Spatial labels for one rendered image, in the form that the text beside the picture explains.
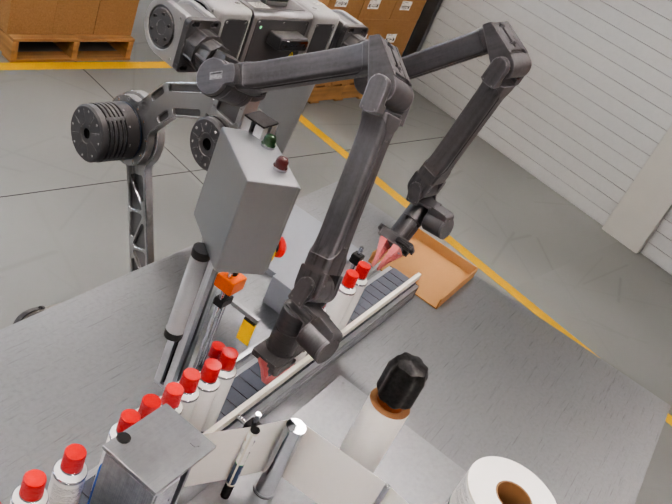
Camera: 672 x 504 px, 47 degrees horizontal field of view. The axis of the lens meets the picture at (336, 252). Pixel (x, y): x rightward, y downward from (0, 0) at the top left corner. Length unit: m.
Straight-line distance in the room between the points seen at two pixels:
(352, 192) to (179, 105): 0.99
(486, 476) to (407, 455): 0.23
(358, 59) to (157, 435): 0.74
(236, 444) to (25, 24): 3.67
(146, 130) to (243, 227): 1.19
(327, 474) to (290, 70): 0.77
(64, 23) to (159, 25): 3.17
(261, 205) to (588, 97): 4.77
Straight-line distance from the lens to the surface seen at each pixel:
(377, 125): 1.41
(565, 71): 5.97
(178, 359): 1.68
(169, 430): 1.26
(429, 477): 1.78
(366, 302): 2.16
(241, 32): 1.82
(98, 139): 2.40
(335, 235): 1.42
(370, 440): 1.61
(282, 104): 4.08
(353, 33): 2.06
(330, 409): 1.80
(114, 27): 5.13
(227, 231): 1.30
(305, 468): 1.52
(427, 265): 2.55
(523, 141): 6.13
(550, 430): 2.21
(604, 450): 2.28
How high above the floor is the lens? 2.07
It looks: 31 degrees down
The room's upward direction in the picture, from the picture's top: 25 degrees clockwise
